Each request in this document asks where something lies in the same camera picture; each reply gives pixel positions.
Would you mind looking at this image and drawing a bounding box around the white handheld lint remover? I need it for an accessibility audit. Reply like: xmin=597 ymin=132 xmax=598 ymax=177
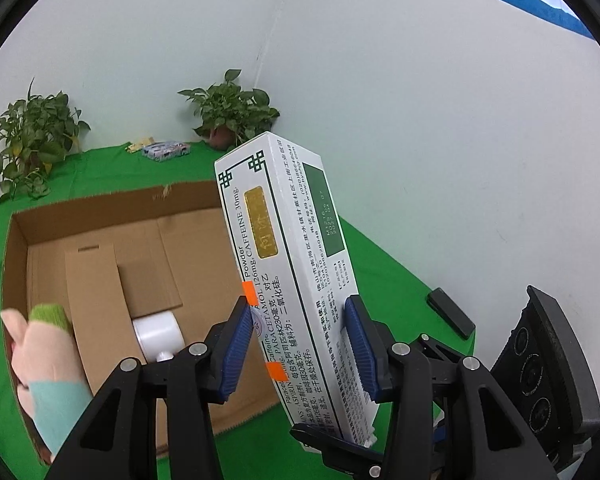
xmin=132 ymin=311 xmax=185 ymax=363

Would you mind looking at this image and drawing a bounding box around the white green medicine box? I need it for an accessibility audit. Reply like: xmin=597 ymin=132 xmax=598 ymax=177
xmin=214 ymin=132 xmax=378 ymax=448

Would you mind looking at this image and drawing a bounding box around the black rectangular remote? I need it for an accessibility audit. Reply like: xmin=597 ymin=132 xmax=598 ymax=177
xmin=426 ymin=287 xmax=476 ymax=340

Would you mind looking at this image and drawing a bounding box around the pastel plush toy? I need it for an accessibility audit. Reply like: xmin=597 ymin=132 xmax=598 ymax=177
xmin=1 ymin=304 xmax=93 ymax=456

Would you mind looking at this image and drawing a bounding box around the brown cardboard box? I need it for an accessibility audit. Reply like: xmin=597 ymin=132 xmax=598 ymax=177
xmin=0 ymin=179 xmax=282 ymax=466

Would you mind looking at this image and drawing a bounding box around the small colourful packet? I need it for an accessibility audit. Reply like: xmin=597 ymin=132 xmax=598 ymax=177
xmin=142 ymin=141 xmax=190 ymax=162

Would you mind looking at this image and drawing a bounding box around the left potted green plant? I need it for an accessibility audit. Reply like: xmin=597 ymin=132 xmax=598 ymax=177
xmin=0 ymin=88 xmax=91 ymax=198

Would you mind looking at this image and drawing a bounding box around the potted green plant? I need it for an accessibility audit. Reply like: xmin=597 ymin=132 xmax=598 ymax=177
xmin=0 ymin=88 xmax=91 ymax=198
xmin=178 ymin=68 xmax=280 ymax=152

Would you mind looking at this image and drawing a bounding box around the right potted green plant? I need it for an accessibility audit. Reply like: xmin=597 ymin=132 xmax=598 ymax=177
xmin=178 ymin=68 xmax=280 ymax=152

